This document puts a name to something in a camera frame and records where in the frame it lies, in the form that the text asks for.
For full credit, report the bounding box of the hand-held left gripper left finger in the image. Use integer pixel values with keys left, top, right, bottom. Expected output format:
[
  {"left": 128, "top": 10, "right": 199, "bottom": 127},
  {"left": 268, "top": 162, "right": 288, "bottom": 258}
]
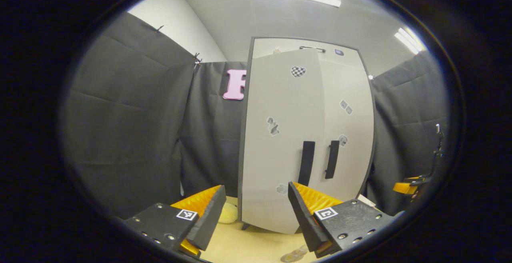
[{"left": 122, "top": 185, "right": 227, "bottom": 258}]

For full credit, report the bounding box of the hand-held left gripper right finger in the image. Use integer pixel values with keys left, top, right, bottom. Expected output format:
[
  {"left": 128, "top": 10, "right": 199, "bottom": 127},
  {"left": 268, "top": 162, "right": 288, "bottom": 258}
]
[{"left": 288, "top": 181, "right": 396, "bottom": 259}]

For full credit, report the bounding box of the grey cabinet door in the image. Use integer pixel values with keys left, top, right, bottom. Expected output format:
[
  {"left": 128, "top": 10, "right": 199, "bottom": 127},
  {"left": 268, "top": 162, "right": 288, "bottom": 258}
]
[
  {"left": 318, "top": 51, "right": 375, "bottom": 200},
  {"left": 239, "top": 49, "right": 325, "bottom": 235}
]

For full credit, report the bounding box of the grey cabinet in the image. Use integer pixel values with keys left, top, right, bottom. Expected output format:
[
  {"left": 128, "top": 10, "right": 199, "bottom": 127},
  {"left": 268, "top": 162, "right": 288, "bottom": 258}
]
[{"left": 238, "top": 36, "right": 376, "bottom": 235}]

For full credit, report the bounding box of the pale yellow round sponge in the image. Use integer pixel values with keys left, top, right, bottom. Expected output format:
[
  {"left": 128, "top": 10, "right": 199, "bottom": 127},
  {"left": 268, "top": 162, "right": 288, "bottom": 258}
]
[{"left": 218, "top": 202, "right": 240, "bottom": 224}]

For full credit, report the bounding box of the small ceiling light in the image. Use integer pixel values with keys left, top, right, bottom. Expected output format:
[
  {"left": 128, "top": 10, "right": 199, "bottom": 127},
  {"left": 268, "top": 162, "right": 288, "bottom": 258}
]
[{"left": 394, "top": 27, "right": 427, "bottom": 55}]

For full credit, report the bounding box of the black backdrop cloth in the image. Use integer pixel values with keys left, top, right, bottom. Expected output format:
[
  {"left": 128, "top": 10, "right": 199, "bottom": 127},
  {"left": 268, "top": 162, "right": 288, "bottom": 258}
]
[{"left": 60, "top": 11, "right": 450, "bottom": 219}]

